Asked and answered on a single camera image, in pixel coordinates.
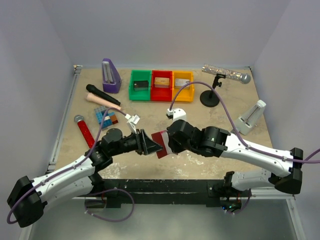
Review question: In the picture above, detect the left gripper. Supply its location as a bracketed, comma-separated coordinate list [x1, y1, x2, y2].
[111, 129, 163, 156]

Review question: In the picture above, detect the red leather card holder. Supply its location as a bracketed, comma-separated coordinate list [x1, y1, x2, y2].
[151, 130, 174, 159]

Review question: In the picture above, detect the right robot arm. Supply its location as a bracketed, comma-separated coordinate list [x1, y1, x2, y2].
[166, 120, 304, 196]

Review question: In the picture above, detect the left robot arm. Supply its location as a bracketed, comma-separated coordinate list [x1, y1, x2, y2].
[6, 128, 163, 228]

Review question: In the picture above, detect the silver card stack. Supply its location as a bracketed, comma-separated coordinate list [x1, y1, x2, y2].
[174, 78, 190, 89]

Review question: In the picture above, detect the gold card stack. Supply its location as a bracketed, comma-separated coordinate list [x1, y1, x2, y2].
[154, 77, 170, 88]

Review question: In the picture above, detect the black card stack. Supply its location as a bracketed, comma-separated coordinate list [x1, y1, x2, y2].
[133, 80, 149, 92]

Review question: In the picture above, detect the yellow plastic bin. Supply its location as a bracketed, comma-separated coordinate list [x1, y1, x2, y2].
[172, 71, 195, 103]

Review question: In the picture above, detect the black microphone stand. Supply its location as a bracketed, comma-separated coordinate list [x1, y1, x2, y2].
[199, 74, 226, 108]

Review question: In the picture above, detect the blue toy brick block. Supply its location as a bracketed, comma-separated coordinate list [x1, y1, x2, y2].
[94, 106, 119, 129]

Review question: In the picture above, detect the red plastic bin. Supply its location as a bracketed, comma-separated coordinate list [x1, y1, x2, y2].
[150, 70, 173, 102]

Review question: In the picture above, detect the white metronome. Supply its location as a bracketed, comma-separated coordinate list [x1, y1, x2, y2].
[234, 100, 267, 135]

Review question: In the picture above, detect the green plastic bin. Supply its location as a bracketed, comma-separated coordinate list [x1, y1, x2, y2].
[128, 69, 152, 102]

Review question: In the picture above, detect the purple metronome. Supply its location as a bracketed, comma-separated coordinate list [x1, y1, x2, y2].
[101, 58, 122, 94]

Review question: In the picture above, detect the red glitter microphone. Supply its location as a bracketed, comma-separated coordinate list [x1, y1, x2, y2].
[74, 114, 95, 149]

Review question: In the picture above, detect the pink microphone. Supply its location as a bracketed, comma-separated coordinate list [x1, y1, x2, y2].
[85, 92, 121, 110]

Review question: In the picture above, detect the black microphone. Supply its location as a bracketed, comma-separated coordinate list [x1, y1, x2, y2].
[86, 84, 121, 106]

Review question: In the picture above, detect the silver glitter microphone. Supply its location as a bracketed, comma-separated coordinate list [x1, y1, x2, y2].
[202, 64, 251, 84]

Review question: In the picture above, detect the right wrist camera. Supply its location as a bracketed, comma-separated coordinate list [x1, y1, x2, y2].
[166, 108, 187, 122]

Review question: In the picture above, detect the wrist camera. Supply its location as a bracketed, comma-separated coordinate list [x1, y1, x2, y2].
[166, 108, 187, 122]
[125, 114, 141, 134]

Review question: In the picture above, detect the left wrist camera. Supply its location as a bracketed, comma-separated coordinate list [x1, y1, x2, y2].
[125, 114, 141, 134]

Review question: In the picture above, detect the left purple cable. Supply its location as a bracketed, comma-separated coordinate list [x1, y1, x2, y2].
[6, 107, 136, 224]

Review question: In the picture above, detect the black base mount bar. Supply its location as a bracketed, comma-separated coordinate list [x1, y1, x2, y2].
[74, 178, 251, 208]

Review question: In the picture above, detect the aluminium frame rail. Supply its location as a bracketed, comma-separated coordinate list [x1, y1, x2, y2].
[45, 65, 83, 174]

